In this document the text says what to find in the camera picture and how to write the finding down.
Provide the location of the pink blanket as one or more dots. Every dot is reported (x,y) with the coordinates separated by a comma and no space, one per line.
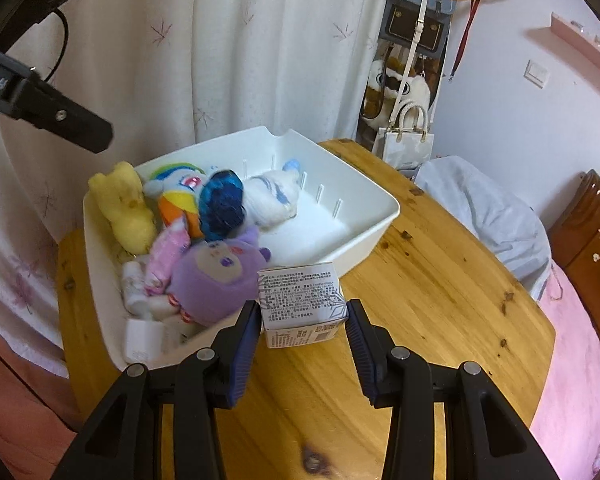
(575,385)

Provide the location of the white plush bear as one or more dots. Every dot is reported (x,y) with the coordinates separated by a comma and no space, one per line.
(270,200)

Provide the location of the pink wall shelf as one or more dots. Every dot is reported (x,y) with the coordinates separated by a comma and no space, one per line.
(580,35)

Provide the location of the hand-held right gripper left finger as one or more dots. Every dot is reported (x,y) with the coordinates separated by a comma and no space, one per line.
(245,345)

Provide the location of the blue denim bag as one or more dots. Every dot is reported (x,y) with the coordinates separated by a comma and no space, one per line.
(410,25)

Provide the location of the white plastic bin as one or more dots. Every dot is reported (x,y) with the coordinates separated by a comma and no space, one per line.
(330,220)

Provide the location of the white medicine bottle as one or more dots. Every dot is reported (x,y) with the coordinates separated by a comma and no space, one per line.
(142,340)

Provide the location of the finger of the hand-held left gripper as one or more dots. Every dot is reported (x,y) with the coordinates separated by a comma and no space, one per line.
(75,122)

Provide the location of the white carton box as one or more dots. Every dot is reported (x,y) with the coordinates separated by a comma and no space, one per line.
(300,300)

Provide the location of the pink tissue packet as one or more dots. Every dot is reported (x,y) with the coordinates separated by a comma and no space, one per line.
(165,260)

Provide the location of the rainbow plush toy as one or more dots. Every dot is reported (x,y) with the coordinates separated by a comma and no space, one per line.
(175,200)

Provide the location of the yellow plush duck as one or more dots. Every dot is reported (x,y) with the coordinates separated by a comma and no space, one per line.
(125,210)

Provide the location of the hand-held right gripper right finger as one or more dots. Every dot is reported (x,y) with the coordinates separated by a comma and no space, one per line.
(362,350)

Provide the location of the purple plush toy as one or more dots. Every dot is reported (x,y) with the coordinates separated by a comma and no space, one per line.
(215,280)

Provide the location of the brown wooden nightstand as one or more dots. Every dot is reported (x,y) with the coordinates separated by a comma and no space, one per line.
(595,260)

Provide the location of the white curtain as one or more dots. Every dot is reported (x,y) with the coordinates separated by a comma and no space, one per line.
(255,60)

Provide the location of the white light switch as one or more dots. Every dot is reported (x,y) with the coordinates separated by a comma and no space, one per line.
(536,74)

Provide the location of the white tote bag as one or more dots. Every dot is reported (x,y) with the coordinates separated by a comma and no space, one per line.
(405,145)

